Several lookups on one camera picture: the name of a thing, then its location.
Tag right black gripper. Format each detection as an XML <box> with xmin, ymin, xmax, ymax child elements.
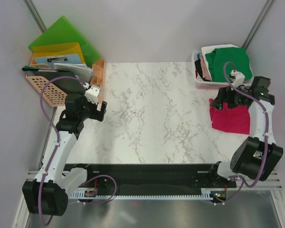
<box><xmin>210</xmin><ymin>83</ymin><xmax>247</xmax><ymax>111</ymax></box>

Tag pink red t shirt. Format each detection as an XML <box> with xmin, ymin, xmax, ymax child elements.
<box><xmin>209</xmin><ymin>103</ymin><xmax>250</xmax><ymax>135</ymax></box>

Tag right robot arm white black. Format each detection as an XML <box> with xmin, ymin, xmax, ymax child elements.
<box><xmin>208</xmin><ymin>76</ymin><xmax>283</xmax><ymax>187</ymax></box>

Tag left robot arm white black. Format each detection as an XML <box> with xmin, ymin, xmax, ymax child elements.
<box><xmin>22</xmin><ymin>87</ymin><xmax>107</xmax><ymax>216</ymax></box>

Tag white plastic laundry basket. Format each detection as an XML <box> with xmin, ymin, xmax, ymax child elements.
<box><xmin>191</xmin><ymin>47</ymin><xmax>254</xmax><ymax>89</ymax></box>

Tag beige t shirt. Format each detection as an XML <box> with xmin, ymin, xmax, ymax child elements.
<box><xmin>200</xmin><ymin>53</ymin><xmax>212</xmax><ymax>81</ymax></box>

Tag green t shirt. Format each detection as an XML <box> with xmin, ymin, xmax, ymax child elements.
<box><xmin>205</xmin><ymin>47</ymin><xmax>253</xmax><ymax>83</ymax></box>

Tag black t shirt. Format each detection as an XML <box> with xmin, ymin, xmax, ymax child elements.
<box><xmin>194</xmin><ymin>59</ymin><xmax>206</xmax><ymax>81</ymax></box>

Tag black folder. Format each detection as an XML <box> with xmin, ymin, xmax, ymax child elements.
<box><xmin>22</xmin><ymin>66</ymin><xmax>85</xmax><ymax>95</ymax></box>

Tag peach perforated file organizer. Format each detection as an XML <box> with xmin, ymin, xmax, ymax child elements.
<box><xmin>24</xmin><ymin>56</ymin><xmax>106</xmax><ymax>107</ymax></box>

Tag white paper documents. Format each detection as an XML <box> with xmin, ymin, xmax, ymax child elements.
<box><xmin>54</xmin><ymin>63</ymin><xmax>94</xmax><ymax>83</ymax></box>

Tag white t shirt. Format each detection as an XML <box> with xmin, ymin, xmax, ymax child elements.
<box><xmin>201</xmin><ymin>44</ymin><xmax>238</xmax><ymax>74</ymax></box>

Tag blue clipboard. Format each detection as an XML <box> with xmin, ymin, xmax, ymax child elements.
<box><xmin>34</xmin><ymin>54</ymin><xmax>82</xmax><ymax>65</ymax></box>

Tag yellow plastic folder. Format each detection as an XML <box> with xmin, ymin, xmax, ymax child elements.
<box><xmin>32</xmin><ymin>42</ymin><xmax>85</xmax><ymax>63</ymax></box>

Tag green plastic folder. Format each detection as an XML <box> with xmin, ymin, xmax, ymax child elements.
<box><xmin>28</xmin><ymin>16</ymin><xmax>101</xmax><ymax>66</ymax></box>

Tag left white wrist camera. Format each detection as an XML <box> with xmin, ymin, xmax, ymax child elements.
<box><xmin>83</xmin><ymin>83</ymin><xmax>101</xmax><ymax>105</ymax></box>

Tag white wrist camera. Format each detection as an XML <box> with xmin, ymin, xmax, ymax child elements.
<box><xmin>229</xmin><ymin>70</ymin><xmax>245</xmax><ymax>88</ymax></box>
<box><xmin>83</xmin><ymin>83</ymin><xmax>101</xmax><ymax>105</ymax></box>

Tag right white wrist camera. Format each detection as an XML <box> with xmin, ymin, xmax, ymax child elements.
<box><xmin>229</xmin><ymin>70</ymin><xmax>245</xmax><ymax>88</ymax></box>

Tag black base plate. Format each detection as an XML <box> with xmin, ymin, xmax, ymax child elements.
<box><xmin>64</xmin><ymin>163</ymin><xmax>236</xmax><ymax>196</ymax></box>

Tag white slotted cable duct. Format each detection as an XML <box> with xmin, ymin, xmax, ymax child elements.
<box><xmin>68</xmin><ymin>188</ymin><xmax>228</xmax><ymax>200</ymax></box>

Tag aluminium frame rail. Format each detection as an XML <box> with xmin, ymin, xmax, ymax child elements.
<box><xmin>27</xmin><ymin>171</ymin><xmax>282</xmax><ymax>191</ymax></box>

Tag right aluminium corner post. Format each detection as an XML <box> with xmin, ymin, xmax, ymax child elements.
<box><xmin>242</xmin><ymin>0</ymin><xmax>276</xmax><ymax>49</ymax></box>

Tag aluminium corner post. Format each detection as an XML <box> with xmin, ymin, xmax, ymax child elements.
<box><xmin>23</xmin><ymin>0</ymin><xmax>47</xmax><ymax>33</ymax></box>
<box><xmin>242</xmin><ymin>0</ymin><xmax>276</xmax><ymax>49</ymax></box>

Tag left aluminium corner post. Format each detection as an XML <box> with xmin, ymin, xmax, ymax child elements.
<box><xmin>23</xmin><ymin>0</ymin><xmax>47</xmax><ymax>33</ymax></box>

